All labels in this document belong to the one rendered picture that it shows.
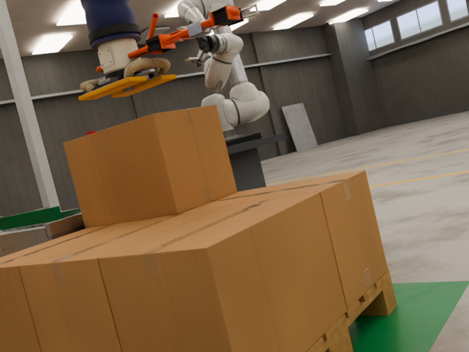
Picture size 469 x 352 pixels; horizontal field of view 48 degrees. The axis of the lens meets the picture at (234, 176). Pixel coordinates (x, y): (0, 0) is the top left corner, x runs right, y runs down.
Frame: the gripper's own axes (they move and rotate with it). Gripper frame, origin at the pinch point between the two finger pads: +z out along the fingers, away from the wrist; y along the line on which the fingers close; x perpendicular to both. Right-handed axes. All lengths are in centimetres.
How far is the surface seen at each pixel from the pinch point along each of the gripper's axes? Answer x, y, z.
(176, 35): -10.9, 0.1, 16.9
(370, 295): -65, 111, 14
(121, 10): 16.1, -19.4, 16.2
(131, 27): 14.9, -11.5, 13.8
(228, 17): -37.6, 2.2, 18.3
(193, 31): -19.5, 1.5, 17.0
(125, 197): 24, 58, 33
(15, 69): 343, -80, -147
